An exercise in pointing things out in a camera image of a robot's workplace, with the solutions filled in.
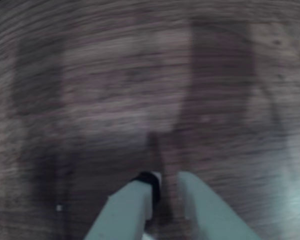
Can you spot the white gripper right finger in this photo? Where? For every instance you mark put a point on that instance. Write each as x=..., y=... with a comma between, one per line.
x=207, y=215

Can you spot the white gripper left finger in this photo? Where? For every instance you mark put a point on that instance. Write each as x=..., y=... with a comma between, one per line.
x=126, y=212

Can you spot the small white crumb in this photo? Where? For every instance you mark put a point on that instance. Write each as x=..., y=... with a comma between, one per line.
x=59, y=207

